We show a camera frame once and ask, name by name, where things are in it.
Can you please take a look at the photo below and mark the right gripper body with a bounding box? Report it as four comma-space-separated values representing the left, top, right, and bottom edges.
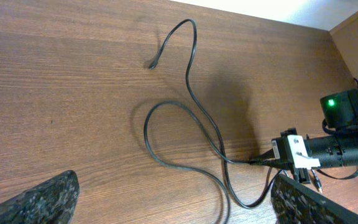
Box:
279, 128, 311, 184

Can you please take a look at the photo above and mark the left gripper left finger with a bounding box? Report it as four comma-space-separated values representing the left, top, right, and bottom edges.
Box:
0, 170, 80, 224

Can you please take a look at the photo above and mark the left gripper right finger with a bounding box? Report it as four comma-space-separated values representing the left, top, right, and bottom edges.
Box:
271, 174, 358, 224

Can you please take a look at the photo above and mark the thin black audio cable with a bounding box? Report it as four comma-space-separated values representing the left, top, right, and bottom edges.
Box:
310, 167, 324, 194

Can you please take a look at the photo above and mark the black USB cable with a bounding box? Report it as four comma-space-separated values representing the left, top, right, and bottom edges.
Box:
143, 18, 284, 224

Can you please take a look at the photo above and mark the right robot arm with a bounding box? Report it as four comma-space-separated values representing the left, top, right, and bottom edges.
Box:
272, 89, 358, 183

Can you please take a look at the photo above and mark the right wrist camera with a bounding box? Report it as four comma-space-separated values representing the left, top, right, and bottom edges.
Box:
271, 134, 321, 170

